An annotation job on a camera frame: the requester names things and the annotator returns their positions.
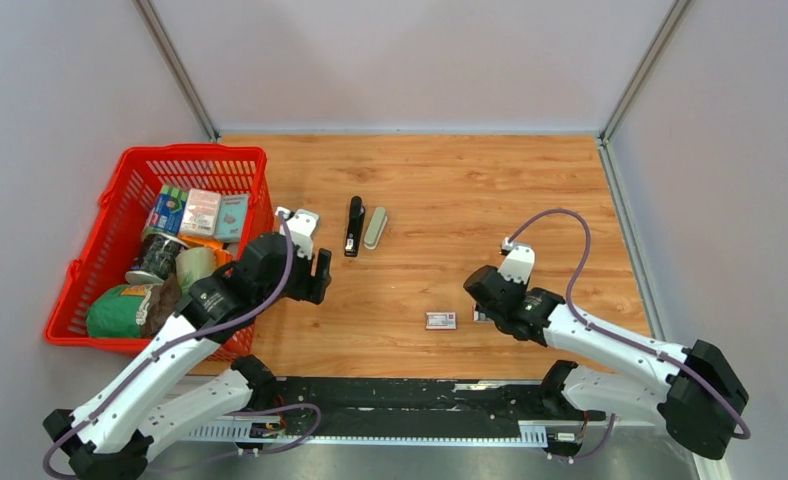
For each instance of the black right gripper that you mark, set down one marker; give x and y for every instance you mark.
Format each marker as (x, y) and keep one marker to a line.
(521, 287)

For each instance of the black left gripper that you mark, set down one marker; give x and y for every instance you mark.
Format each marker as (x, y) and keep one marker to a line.
(313, 287)

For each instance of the red white staple box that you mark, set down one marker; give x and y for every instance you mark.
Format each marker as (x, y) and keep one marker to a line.
(441, 321)

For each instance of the black stapler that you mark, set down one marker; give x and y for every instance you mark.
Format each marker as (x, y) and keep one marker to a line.
(355, 221)

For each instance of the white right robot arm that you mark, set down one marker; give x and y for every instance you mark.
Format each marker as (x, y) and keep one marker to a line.
(693, 393)

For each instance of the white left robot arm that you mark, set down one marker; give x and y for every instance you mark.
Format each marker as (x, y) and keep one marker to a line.
(122, 429)

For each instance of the teal sponge pack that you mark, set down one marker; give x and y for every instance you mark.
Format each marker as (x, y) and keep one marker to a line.
(231, 218)

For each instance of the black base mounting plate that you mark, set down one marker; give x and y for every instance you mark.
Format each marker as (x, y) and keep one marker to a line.
(414, 408)

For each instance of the pink sponge pack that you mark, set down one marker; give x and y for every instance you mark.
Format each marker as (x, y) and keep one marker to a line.
(200, 213)

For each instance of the dark glass jar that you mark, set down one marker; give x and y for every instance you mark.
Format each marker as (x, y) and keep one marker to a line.
(156, 259)

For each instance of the blue green scrubber pack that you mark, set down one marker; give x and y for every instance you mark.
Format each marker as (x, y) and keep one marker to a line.
(166, 214)

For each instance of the green snack bag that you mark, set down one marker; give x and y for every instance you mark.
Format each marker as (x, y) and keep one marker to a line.
(123, 312)

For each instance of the red plastic shopping basket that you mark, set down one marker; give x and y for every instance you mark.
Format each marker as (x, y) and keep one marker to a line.
(124, 207)

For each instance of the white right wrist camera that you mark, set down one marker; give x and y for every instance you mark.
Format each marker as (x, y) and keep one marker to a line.
(518, 263)

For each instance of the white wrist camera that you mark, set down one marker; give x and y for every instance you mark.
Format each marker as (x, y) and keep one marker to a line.
(518, 263)
(302, 225)

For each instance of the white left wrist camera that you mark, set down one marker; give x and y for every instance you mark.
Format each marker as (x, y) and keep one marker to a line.
(302, 225)

